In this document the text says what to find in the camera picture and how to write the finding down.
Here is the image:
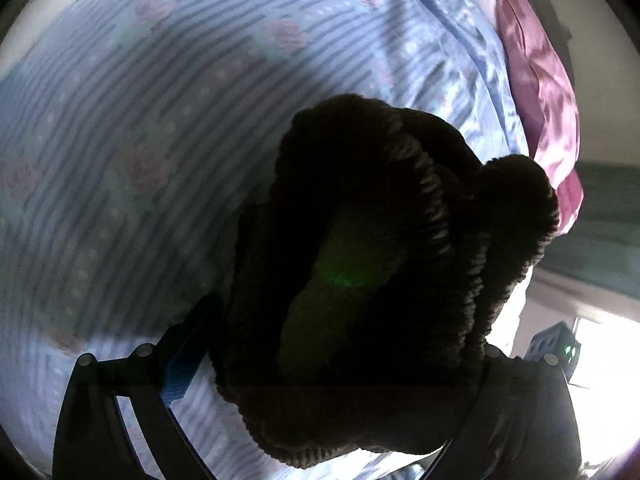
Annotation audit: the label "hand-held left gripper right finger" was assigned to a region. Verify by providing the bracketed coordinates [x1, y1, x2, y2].
[425, 344, 584, 480]

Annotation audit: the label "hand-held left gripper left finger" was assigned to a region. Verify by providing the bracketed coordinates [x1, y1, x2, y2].
[52, 292, 226, 480]

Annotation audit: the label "brown fleece pants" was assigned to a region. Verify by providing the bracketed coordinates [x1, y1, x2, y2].
[212, 92, 561, 471]

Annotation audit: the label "window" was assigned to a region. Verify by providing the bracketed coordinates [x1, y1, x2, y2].
[572, 316, 640, 392]

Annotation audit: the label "green curtain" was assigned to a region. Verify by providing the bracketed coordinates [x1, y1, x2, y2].
[569, 159, 640, 272]

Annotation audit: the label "pink duvet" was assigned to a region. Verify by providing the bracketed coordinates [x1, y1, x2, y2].
[472, 0, 586, 237]

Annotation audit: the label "blue striped bed sheet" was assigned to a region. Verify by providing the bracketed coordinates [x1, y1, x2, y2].
[0, 0, 532, 480]

